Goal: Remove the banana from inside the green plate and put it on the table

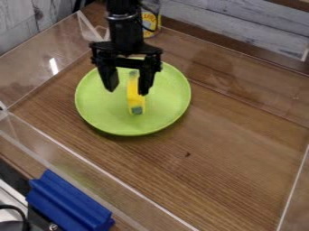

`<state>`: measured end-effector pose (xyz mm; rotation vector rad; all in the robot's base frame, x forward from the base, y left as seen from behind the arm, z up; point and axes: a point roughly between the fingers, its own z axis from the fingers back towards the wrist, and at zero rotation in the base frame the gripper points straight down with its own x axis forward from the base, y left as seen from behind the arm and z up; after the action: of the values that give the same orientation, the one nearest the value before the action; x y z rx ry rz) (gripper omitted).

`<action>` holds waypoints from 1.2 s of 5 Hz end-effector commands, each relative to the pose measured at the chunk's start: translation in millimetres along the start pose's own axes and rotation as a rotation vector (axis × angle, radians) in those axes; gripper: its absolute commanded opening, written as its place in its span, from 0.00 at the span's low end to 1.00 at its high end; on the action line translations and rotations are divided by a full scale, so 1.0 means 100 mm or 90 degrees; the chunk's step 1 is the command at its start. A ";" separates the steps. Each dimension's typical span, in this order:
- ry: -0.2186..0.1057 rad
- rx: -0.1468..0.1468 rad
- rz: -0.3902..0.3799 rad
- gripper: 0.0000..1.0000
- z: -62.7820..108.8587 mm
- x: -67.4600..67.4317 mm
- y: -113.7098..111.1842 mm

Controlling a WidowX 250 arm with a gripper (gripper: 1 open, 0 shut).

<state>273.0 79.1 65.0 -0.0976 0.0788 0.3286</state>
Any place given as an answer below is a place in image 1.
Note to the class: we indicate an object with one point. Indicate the clear acrylic enclosure wall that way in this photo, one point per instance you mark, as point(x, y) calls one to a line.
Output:
point(226, 170)

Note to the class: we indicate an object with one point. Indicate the blue plastic clamp block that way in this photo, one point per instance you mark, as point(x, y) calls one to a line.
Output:
point(67, 206)

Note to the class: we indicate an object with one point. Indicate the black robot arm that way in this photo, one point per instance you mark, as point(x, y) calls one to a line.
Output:
point(123, 7)

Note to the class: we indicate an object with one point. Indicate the yellow toy banana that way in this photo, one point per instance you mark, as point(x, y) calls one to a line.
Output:
point(134, 98)

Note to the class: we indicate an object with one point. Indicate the green round plate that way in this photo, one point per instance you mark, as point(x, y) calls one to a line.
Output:
point(122, 112)

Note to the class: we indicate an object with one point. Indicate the yellow labelled tin can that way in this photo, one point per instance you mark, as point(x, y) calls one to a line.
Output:
point(152, 17)

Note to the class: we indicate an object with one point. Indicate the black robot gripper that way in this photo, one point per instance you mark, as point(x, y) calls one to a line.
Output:
point(126, 51)

